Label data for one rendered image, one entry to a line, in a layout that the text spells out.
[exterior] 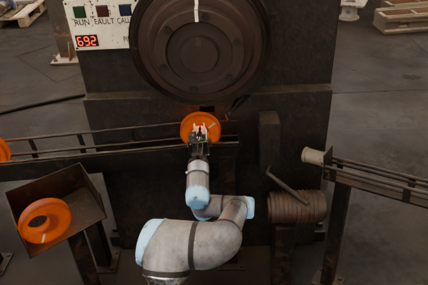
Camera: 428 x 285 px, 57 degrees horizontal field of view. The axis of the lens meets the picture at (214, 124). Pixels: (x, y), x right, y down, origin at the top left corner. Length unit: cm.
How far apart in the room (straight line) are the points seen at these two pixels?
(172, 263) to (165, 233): 7
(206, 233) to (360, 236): 133
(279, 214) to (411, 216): 100
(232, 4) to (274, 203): 75
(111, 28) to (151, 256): 83
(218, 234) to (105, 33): 85
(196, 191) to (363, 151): 166
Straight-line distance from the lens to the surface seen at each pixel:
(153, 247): 99
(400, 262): 215
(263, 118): 149
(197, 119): 149
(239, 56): 124
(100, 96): 160
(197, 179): 130
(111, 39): 150
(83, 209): 151
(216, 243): 98
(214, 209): 136
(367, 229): 224
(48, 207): 137
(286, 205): 154
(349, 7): 501
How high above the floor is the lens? 160
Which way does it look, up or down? 33 degrees down
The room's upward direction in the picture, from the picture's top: 4 degrees counter-clockwise
